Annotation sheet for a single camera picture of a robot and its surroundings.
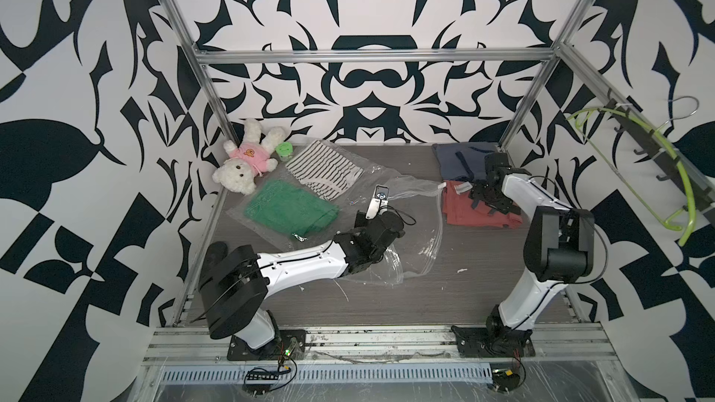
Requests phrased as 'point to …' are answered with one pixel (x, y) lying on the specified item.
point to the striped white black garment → (323, 170)
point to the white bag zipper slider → (441, 185)
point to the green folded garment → (287, 208)
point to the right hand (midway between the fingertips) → (487, 195)
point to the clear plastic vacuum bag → (416, 254)
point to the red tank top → (458, 209)
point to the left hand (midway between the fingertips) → (375, 200)
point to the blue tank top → (463, 160)
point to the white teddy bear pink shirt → (249, 160)
